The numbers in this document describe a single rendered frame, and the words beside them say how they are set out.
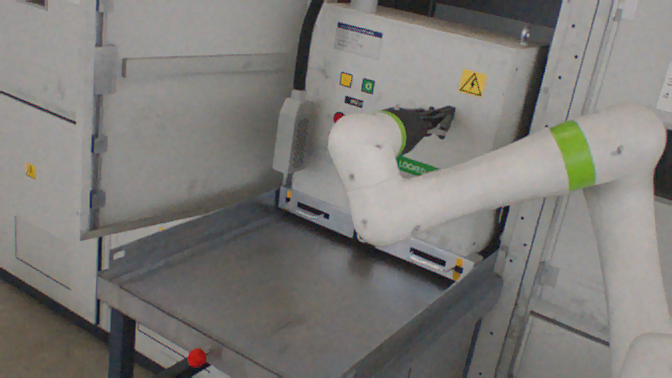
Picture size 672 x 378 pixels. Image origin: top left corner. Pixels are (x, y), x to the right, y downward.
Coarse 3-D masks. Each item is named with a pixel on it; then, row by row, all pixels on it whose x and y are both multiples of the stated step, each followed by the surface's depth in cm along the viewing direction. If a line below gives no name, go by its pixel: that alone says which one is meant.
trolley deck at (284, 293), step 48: (240, 240) 169; (288, 240) 173; (336, 240) 177; (144, 288) 143; (192, 288) 145; (240, 288) 148; (288, 288) 151; (336, 288) 155; (384, 288) 158; (432, 288) 161; (480, 288) 165; (192, 336) 133; (240, 336) 132; (288, 336) 135; (336, 336) 137; (384, 336) 140; (432, 336) 142
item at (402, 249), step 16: (304, 208) 181; (320, 208) 178; (336, 208) 176; (336, 224) 177; (352, 224) 174; (416, 240) 165; (400, 256) 169; (416, 256) 166; (432, 256) 164; (464, 256) 161; (480, 256) 162; (464, 272) 160
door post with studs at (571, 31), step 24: (576, 0) 147; (576, 24) 148; (552, 48) 153; (576, 48) 150; (552, 72) 154; (576, 72) 151; (552, 96) 155; (552, 120) 156; (528, 216) 164; (504, 240) 169; (528, 240) 165; (504, 264) 170; (504, 288) 171; (504, 312) 173
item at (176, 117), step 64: (128, 0) 148; (192, 0) 159; (256, 0) 172; (128, 64) 152; (192, 64) 163; (256, 64) 176; (128, 128) 159; (192, 128) 172; (256, 128) 187; (128, 192) 166; (192, 192) 179; (256, 192) 195
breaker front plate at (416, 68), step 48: (384, 48) 160; (432, 48) 154; (480, 48) 148; (336, 96) 170; (384, 96) 163; (432, 96) 156; (432, 144) 159; (480, 144) 153; (336, 192) 176; (432, 240) 164
